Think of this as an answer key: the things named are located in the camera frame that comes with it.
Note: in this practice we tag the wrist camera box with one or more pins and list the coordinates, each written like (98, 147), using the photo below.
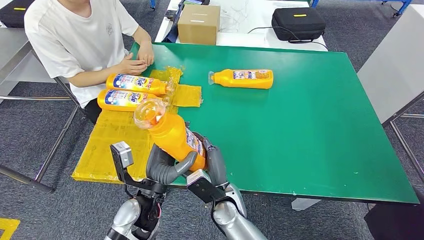
(122, 154)
(202, 187)

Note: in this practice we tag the person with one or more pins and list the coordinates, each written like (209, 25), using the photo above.
(397, 225)
(73, 36)

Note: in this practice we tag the person's right hand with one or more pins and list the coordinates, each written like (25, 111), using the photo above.
(130, 66)

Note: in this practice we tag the blue metal frame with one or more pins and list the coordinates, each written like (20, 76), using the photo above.
(405, 6)

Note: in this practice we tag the yellow taped cardboard mat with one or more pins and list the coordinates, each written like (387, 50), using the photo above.
(109, 142)

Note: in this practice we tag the black zippered carry case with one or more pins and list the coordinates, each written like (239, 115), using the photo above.
(13, 15)
(298, 26)

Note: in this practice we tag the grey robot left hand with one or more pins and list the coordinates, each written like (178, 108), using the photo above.
(159, 172)

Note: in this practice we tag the brown cardboard box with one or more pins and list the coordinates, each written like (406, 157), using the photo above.
(198, 26)

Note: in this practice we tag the person's left forearm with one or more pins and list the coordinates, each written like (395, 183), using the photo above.
(143, 35)

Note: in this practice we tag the person's left hand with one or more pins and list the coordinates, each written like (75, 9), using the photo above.
(145, 53)

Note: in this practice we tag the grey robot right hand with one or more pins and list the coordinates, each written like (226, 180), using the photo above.
(217, 165)

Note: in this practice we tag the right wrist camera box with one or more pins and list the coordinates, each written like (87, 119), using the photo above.
(202, 187)

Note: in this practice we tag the metal table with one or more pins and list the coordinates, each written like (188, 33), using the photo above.
(10, 49)

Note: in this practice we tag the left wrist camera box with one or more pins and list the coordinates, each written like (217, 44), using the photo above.
(122, 154)

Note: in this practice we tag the person's right forearm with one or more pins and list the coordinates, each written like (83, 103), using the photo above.
(94, 76)

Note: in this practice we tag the white table foot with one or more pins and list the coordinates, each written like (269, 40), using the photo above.
(304, 205)

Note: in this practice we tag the black smartphone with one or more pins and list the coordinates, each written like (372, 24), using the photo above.
(170, 14)

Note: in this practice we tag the white table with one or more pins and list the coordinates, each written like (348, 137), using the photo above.
(251, 38)

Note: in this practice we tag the orange detergent bottle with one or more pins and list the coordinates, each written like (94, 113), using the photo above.
(132, 82)
(119, 99)
(228, 79)
(172, 136)

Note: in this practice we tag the grey table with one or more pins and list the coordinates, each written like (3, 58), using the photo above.
(392, 66)

